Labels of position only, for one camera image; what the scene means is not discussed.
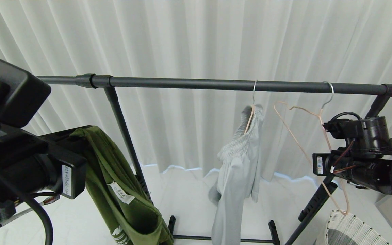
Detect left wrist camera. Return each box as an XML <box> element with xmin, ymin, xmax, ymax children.
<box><xmin>0</xmin><ymin>57</ymin><xmax>52</xmax><ymax>136</ymax></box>

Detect white curtain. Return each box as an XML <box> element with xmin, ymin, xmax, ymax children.
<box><xmin>0</xmin><ymin>0</ymin><xmax>392</xmax><ymax>184</ymax></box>

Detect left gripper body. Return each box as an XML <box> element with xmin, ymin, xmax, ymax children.
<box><xmin>22</xmin><ymin>126</ymin><xmax>91</xmax><ymax>199</ymax></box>

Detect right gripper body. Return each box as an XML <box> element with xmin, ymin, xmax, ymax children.
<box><xmin>313</xmin><ymin>152</ymin><xmax>392</xmax><ymax>194</ymax></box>

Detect black clothes rack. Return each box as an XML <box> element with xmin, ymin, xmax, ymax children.
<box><xmin>36</xmin><ymin>74</ymin><xmax>392</xmax><ymax>245</ymax></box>

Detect white laundry basket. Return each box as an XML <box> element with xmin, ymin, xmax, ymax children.
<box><xmin>315</xmin><ymin>209</ymin><xmax>390</xmax><ymax>245</ymax></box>

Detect pale grey shorts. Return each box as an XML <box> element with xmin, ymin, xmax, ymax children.
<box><xmin>208</xmin><ymin>104</ymin><xmax>264</xmax><ymax>245</ymax></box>

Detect pink clothes hanger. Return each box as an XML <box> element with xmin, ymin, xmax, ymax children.
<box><xmin>273</xmin><ymin>82</ymin><xmax>350</xmax><ymax>215</ymax></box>
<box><xmin>244</xmin><ymin>80</ymin><xmax>258</xmax><ymax>135</ymax></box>

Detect green garment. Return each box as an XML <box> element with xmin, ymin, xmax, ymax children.
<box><xmin>69</xmin><ymin>126</ymin><xmax>174</xmax><ymax>245</ymax></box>

